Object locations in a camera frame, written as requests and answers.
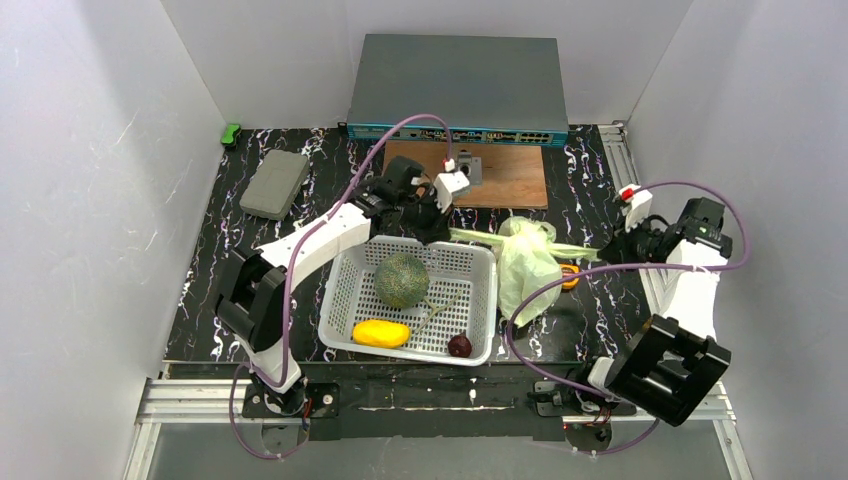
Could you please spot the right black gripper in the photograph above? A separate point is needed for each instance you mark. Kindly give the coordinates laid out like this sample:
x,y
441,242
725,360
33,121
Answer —
x,y
621,245

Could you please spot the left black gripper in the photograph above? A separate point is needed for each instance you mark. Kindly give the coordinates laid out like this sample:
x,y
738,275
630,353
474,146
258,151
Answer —
x,y
428,220

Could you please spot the white plastic basket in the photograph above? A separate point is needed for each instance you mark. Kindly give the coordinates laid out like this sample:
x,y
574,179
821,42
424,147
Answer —
x,y
462,298

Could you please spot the light green plastic bag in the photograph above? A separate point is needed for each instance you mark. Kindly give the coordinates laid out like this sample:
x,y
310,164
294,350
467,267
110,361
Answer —
x,y
528,257

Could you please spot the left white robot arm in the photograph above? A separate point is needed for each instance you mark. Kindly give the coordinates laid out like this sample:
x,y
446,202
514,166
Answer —
x,y
254,291

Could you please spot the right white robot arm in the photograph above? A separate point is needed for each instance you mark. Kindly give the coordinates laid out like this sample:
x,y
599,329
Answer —
x,y
674,360

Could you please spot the green fake melon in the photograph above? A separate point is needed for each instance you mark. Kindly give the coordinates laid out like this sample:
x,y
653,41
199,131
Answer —
x,y
401,281

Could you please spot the yellow fake mango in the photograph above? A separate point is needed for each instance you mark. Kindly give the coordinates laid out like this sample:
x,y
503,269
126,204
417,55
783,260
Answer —
x,y
381,334

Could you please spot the dark red fake fruit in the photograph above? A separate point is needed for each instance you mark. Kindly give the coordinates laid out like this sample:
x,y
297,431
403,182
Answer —
x,y
460,346

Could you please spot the yellow tape measure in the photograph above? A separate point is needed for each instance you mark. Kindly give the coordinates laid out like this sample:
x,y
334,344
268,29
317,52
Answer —
x,y
569,272

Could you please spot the brown wooden board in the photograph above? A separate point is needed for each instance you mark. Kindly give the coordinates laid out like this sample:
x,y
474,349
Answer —
x,y
513,176

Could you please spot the grey rectangular case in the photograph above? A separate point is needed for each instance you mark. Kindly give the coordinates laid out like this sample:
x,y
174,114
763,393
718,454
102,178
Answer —
x,y
274,186

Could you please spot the green black small tool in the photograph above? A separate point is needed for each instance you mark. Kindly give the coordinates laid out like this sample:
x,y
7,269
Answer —
x,y
229,139

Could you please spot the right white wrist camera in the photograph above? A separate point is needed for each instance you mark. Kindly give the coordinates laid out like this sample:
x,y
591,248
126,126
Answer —
x,y
637,202

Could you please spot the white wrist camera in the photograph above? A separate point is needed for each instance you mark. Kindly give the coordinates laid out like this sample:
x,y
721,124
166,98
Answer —
x,y
452,183
637,202

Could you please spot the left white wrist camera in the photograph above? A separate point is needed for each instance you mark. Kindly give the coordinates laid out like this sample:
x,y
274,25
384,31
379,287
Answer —
x,y
452,183

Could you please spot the small metal bracket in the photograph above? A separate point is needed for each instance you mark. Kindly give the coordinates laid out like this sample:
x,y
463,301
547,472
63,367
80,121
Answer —
x,y
470,166

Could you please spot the grey network switch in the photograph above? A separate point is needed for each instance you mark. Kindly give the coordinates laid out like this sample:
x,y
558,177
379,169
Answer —
x,y
468,89

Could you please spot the black base frame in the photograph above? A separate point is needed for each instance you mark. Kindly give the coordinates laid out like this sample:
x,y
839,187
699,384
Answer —
x,y
370,400

